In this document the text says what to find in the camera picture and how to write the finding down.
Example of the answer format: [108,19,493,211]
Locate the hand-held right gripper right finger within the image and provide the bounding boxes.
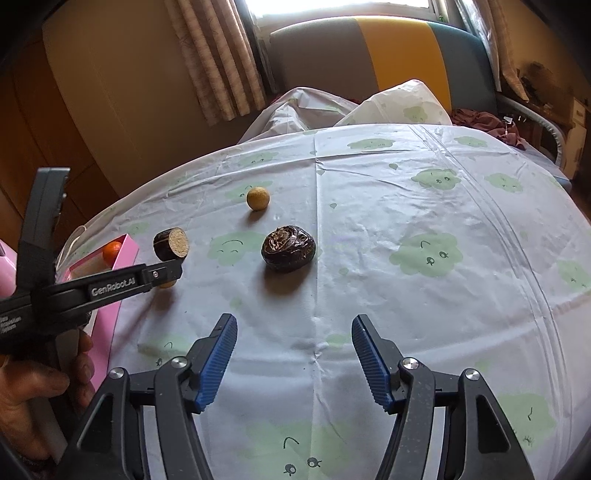
[351,314,536,480]

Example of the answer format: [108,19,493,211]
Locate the person's left hand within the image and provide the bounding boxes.
[0,331,96,459]

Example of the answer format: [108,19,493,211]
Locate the white green printed tablecloth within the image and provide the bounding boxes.
[60,122,591,480]

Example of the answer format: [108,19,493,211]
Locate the white cable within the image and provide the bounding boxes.
[60,224,88,259]

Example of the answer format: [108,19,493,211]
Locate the brown cardboard box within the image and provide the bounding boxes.
[517,60,573,100]

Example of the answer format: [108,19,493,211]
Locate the grey yellow blue sofa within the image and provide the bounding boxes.
[269,16,499,114]

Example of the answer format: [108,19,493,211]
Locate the white green printed pillow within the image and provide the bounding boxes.
[333,79,453,127]

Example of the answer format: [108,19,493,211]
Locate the pink tray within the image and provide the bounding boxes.
[46,233,140,462]

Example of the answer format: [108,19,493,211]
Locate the dark cut eggplant piece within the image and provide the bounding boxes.
[153,226,190,262]

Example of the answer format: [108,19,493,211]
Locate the wooden wardrobe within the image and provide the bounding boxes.
[0,28,121,241]

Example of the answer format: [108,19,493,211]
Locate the white yellow box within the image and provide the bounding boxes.
[566,99,591,181]

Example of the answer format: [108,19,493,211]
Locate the small round yellow fruit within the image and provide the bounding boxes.
[246,186,270,211]

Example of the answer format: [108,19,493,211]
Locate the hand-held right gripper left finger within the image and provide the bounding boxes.
[60,313,238,480]

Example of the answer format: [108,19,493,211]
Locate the window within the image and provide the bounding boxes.
[238,0,458,21]

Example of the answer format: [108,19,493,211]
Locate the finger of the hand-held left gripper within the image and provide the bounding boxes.
[17,167,71,300]
[54,258,184,319]

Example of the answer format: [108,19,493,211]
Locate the dark wrinkled round fruit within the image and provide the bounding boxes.
[261,225,317,274]

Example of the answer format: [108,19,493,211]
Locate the pink electric kettle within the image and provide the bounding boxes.
[0,240,19,297]

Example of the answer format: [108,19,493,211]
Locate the white crumpled sheet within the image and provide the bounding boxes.
[238,87,361,146]

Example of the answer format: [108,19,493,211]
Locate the maroon cloth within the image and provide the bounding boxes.
[450,108,527,151]

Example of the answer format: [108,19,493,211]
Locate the grey metal rail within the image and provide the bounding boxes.
[496,95,568,171]

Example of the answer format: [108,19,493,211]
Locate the beige patterned curtain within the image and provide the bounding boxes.
[164,0,269,127]
[455,0,532,102]

